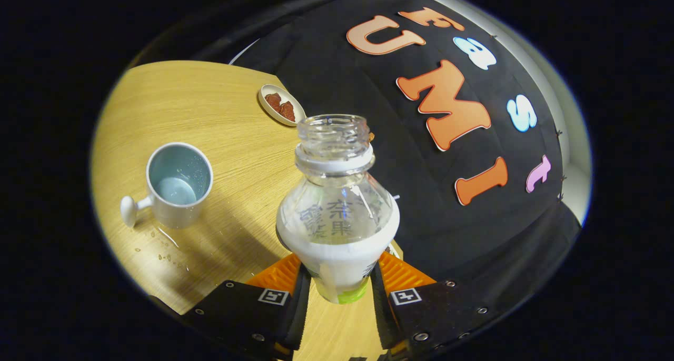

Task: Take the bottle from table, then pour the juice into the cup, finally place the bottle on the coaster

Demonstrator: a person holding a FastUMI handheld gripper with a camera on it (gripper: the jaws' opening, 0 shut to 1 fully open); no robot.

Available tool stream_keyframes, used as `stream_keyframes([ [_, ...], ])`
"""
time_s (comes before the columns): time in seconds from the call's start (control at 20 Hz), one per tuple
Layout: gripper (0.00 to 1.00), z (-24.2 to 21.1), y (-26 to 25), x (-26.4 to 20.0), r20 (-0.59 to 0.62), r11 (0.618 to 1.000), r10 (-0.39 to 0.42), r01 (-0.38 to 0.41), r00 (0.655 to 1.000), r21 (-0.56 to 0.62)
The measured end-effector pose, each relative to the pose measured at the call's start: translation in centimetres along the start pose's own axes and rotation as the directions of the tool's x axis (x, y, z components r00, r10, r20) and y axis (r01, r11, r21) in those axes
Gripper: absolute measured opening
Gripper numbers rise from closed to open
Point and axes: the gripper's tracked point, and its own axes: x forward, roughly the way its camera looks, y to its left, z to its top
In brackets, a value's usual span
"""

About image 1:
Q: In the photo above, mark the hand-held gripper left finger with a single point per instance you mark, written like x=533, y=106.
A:
x=295, y=319

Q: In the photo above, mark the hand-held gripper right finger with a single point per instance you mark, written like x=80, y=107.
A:
x=382, y=319

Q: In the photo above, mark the clear plastic juice bottle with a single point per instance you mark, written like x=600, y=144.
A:
x=337, y=224

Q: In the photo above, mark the white cup with blue inside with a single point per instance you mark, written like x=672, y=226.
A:
x=179, y=203

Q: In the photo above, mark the wooden table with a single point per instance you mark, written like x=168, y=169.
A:
x=226, y=140

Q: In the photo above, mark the red-brown meat piece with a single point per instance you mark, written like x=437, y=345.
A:
x=273, y=100
x=287, y=111

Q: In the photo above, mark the white round plate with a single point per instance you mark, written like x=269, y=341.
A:
x=268, y=111

